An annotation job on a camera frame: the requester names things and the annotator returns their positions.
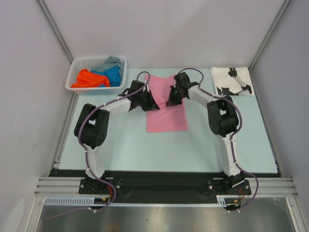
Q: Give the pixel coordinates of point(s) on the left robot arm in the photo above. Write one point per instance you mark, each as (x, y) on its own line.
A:
(92, 127)

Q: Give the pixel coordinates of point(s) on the left slotted cable duct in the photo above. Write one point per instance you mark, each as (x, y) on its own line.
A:
(76, 201)

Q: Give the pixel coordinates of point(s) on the pink t shirt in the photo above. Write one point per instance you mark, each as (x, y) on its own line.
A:
(167, 118)

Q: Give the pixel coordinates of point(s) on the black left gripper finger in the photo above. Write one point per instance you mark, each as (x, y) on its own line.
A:
(148, 108)
(151, 101)

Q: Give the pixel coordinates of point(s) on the orange t shirt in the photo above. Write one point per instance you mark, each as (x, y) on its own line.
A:
(86, 79)

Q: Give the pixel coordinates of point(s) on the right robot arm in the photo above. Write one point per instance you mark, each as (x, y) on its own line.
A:
(224, 122)

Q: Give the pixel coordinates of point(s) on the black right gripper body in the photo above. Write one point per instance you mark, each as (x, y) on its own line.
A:
(180, 95)

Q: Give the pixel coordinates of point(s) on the grey t shirt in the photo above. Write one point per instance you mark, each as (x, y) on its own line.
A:
(110, 62)

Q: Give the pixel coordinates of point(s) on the aluminium frame rail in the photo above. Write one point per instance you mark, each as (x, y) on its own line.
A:
(58, 186)

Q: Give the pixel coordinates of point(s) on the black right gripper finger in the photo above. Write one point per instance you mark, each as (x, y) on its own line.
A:
(172, 94)
(173, 103)

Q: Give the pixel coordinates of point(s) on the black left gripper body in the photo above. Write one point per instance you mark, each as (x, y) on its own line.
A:
(145, 100)

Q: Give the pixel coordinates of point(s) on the white perforated plastic basket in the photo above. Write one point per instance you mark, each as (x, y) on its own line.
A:
(87, 63)

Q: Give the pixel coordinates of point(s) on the folded white printed t shirt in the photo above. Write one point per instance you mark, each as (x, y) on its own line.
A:
(232, 81)

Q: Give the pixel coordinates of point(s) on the blue t shirt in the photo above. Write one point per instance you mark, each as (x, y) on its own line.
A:
(112, 74)

